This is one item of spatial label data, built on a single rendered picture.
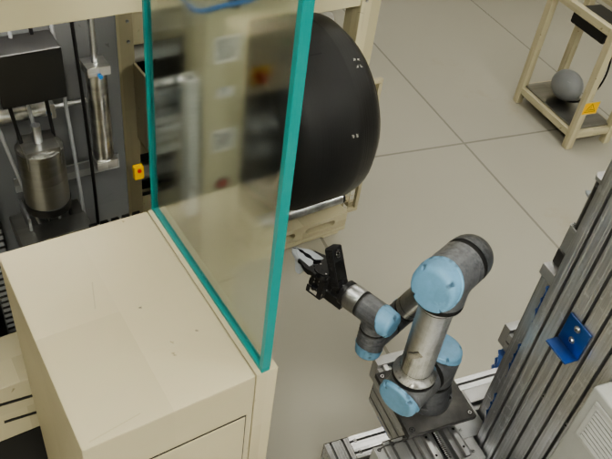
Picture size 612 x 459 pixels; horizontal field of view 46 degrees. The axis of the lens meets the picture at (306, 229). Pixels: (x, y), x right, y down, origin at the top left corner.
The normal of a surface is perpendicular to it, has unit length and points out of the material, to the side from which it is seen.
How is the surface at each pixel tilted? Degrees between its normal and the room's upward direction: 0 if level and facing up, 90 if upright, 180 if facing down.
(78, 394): 0
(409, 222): 0
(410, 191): 0
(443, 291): 83
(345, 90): 47
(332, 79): 40
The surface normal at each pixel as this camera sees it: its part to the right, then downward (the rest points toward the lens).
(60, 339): 0.11, -0.74
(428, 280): -0.65, 0.33
